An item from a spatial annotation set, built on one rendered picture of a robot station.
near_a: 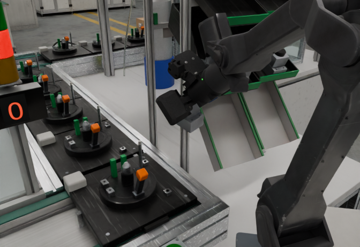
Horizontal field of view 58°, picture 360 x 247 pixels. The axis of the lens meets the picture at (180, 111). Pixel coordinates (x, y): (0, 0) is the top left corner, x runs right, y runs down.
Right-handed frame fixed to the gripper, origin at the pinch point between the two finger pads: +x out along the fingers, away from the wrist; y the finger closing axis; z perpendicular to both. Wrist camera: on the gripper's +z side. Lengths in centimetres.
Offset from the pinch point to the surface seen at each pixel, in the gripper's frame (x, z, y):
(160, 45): 67, 34, -55
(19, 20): 619, 371, -192
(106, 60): 101, 48, -43
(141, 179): 7.9, -9.2, 14.8
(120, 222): 13.8, -14.7, 21.6
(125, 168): 15.0, -5.6, 13.9
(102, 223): 15.5, -12.8, 24.6
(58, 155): 39.7, 7.3, 19.3
